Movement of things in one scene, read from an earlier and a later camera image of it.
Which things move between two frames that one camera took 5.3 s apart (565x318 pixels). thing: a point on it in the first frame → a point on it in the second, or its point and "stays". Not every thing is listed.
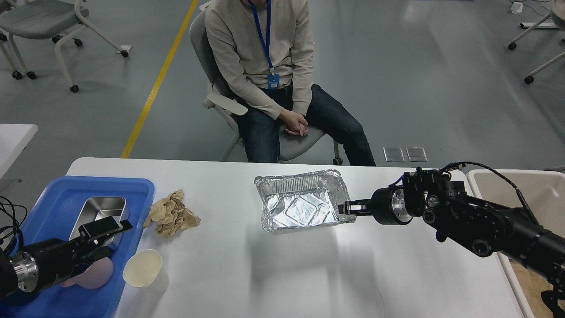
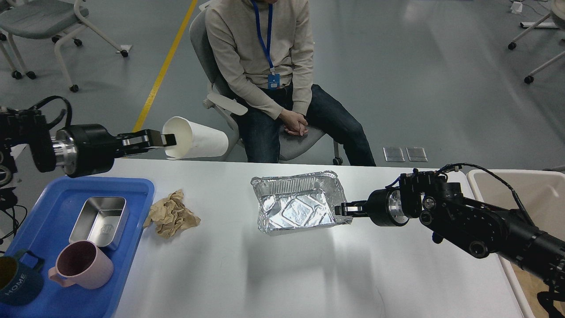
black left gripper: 45,264 → 84,149
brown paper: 171,216 stays
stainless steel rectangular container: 100,215 stays
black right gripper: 388,206 stays
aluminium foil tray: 303,201 stays
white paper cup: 144,272 → 193,140
